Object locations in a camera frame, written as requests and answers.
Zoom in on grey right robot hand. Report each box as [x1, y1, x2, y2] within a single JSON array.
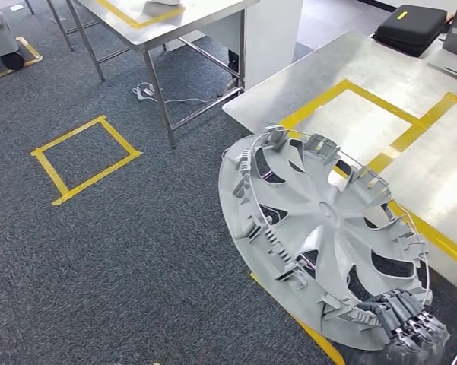
[[359, 289, 450, 365]]

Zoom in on grey plastic wheel hubcap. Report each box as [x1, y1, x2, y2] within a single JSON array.
[[217, 125, 434, 352]]

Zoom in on steel top workbench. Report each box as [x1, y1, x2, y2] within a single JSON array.
[[222, 30, 457, 365]]

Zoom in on yellow floor tape strip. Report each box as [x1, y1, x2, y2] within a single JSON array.
[[250, 271, 345, 365]]

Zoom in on black zipped carry case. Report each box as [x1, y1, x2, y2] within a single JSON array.
[[373, 5, 449, 58]]

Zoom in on white desk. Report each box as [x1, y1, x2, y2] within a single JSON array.
[[201, 0, 304, 90]]

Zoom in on steel frame table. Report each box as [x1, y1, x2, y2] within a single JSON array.
[[45, 0, 260, 151]]

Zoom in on white charger cable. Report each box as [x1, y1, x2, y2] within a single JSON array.
[[132, 81, 219, 108]]

